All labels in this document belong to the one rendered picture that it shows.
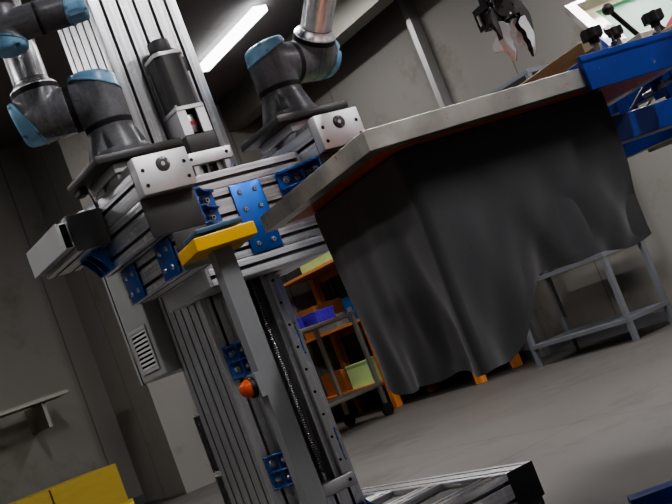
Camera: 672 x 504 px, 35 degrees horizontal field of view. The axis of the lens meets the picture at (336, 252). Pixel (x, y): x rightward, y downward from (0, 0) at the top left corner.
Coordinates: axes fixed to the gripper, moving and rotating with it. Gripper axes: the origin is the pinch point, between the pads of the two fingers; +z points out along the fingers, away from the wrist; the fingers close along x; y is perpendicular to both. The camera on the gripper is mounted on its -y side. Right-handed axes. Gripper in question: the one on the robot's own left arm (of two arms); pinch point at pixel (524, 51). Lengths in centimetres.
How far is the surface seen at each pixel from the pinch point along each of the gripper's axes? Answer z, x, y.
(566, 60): 7.8, 2.2, -14.1
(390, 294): 39, 51, 3
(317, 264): -45, -259, 723
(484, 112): 16.3, 36.2, -28.6
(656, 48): 14.2, -5.9, -30.1
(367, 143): 16, 61, -28
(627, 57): 14.3, 1.7, -30.0
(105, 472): 60, -7, 686
